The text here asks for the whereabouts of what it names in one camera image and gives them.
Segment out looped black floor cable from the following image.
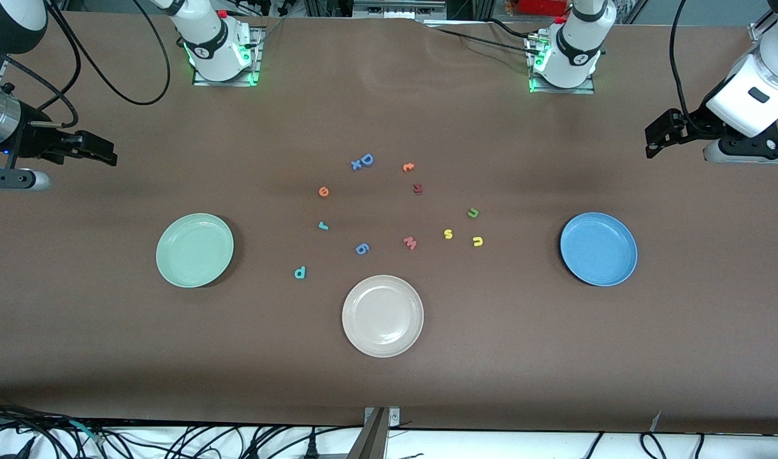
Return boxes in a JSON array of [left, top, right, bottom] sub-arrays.
[[639, 432, 668, 459]]

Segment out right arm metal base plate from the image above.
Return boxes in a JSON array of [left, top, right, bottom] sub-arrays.
[[193, 25, 264, 87]]

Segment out beige plate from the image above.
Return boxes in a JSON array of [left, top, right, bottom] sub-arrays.
[[342, 275, 424, 358]]

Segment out tangled black floor cables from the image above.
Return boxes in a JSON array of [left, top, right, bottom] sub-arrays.
[[0, 398, 364, 459]]

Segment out blue plate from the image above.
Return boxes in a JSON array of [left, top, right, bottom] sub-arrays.
[[559, 212, 638, 288]]

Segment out teal floor cable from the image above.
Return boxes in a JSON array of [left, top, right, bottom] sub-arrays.
[[69, 419, 106, 446]]

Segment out silver equipment rack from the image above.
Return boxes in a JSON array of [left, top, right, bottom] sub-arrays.
[[352, 0, 448, 17]]

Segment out mint green plate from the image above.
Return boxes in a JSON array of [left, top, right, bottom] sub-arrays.
[[155, 213, 234, 289]]

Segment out black tabletop cable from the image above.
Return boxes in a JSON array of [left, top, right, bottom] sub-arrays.
[[421, 18, 545, 58]]

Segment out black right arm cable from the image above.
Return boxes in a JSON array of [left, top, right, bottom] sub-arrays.
[[0, 0, 173, 128]]

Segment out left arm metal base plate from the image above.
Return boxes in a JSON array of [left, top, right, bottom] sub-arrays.
[[529, 32, 596, 95]]

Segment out red box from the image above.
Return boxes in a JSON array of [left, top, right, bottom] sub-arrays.
[[518, 0, 569, 17]]

